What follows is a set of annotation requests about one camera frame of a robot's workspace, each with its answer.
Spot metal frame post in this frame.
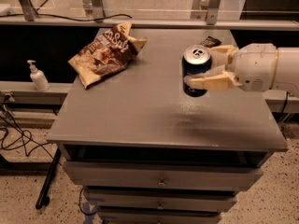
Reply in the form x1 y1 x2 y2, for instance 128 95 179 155
91 0 105 19
18 0 36 21
206 0 221 25

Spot top grey drawer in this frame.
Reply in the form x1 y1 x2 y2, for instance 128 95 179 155
64 161 263 191

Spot blue pepsi can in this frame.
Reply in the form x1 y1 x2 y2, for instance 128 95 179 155
181 44 213 98

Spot white pump bottle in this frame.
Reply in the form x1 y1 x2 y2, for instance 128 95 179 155
27 60 50 91

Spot black cable on ledge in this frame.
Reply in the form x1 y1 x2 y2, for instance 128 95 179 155
0 12 133 22

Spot right metal frame post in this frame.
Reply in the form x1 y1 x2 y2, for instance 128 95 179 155
206 0 221 25

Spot bottom grey drawer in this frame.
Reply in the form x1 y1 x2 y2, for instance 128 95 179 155
97 208 221 224

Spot middle grey drawer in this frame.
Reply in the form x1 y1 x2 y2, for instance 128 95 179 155
84 189 236 212

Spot brown chip bag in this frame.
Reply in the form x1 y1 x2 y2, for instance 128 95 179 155
68 21 148 89

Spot grey drawer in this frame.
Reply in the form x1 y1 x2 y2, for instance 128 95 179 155
84 189 236 212
64 161 263 191
97 208 221 224

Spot middle metal frame post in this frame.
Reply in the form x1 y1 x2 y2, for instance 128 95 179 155
91 0 105 19

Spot black floor cables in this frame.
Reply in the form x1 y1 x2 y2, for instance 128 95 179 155
0 91 57 161

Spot grey drawer cabinet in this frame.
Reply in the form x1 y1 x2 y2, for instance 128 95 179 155
46 27 290 224

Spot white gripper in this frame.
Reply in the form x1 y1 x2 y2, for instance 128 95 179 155
183 43 278 92

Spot black metal leg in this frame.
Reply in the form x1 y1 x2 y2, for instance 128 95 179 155
36 149 61 210

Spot black rxbar chocolate bar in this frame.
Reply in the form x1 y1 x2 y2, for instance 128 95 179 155
201 36 221 48

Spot left metal frame post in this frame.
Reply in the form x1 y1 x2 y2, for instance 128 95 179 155
18 0 36 21

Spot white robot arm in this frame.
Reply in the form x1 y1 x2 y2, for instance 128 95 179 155
183 43 299 97

